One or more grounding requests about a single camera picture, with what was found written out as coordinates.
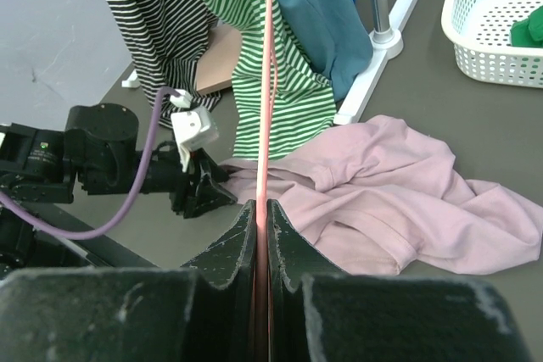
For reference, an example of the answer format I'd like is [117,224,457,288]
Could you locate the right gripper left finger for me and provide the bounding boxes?
[1,202,255,361]

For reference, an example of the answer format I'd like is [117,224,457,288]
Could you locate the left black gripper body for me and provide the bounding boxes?
[140,141,212,218]

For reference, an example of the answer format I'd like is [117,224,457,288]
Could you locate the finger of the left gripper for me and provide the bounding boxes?
[199,152,238,209]

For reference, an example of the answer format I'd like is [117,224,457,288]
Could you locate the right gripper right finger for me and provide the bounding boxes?
[267,200,532,361]

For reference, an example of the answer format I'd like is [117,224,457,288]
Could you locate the pink tank top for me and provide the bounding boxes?
[220,114,543,276]

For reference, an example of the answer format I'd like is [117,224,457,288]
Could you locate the pink hanger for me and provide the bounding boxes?
[254,0,278,361]

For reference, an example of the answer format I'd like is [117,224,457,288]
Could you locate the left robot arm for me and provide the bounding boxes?
[1,103,237,276]

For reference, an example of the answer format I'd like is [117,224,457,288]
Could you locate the green white striped tank top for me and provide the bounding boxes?
[203,0,336,160]

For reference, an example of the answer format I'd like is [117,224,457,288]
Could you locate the black white striped tank top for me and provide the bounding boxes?
[106,0,221,110]

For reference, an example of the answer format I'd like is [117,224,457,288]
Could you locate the blue tank top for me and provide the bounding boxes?
[278,0,373,102]

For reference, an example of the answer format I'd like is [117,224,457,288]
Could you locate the brown cardboard sheet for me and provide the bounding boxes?
[196,25,242,96]

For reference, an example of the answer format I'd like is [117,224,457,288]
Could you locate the white clothes rack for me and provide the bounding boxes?
[120,0,457,126]

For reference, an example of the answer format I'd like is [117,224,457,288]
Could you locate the white plastic basket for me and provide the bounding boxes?
[441,0,542,89]

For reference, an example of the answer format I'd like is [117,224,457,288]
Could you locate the green garment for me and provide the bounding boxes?
[510,7,543,48]

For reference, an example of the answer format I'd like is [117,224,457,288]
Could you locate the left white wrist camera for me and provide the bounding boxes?
[170,89,219,173]

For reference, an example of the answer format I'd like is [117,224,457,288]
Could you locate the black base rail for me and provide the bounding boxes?
[25,203,156,268]

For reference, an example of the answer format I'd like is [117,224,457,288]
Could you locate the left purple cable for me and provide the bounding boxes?
[0,86,182,241]

